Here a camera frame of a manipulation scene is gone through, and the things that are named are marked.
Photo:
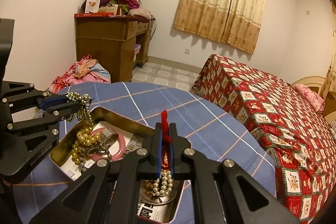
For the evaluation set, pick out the silver wristwatch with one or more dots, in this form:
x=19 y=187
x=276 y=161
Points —
x=106 y=136

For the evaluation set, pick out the wooden desk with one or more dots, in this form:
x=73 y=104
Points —
x=105 y=40

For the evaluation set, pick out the flat red box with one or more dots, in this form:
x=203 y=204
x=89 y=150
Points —
x=92 y=14

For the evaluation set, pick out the red printed bed blanket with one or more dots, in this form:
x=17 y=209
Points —
x=275 y=134

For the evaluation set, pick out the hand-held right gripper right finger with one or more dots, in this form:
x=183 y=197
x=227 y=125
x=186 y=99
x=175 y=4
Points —
x=172 y=146

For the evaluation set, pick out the beige bed headboard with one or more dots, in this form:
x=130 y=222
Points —
x=307 y=81

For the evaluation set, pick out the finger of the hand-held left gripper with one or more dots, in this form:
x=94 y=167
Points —
x=52 y=102
x=34 y=145

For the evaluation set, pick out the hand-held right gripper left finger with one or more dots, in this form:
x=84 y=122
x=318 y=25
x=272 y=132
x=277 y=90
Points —
x=158 y=146

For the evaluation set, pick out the blue plaid tablecloth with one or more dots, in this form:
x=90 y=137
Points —
x=183 y=121

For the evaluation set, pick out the beige patterned side curtain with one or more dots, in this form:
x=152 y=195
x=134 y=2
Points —
x=330 y=71

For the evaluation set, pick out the pink pillow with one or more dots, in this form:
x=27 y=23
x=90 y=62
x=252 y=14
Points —
x=309 y=95

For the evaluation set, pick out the white cardboard box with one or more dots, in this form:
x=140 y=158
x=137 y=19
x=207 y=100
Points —
x=94 y=1

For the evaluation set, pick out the pink tin box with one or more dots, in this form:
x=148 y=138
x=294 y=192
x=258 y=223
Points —
x=78 y=119

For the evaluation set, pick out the pile of pink clothes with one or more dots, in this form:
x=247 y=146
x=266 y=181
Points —
x=84 y=74

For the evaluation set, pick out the printed paper leaflet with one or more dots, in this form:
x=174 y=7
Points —
x=136 y=142

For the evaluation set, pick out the purple storage box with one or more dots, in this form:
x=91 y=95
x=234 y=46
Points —
x=137 y=52

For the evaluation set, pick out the striped pillow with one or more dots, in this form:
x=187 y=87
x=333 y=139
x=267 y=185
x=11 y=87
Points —
x=332 y=128

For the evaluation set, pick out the silver bangle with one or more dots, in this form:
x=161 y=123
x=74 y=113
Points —
x=168 y=199

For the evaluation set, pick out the pink bangle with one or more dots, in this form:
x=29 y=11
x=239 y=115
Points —
x=122 y=145

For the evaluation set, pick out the beige pink cloth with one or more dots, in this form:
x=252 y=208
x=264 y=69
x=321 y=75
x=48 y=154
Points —
x=140 y=13

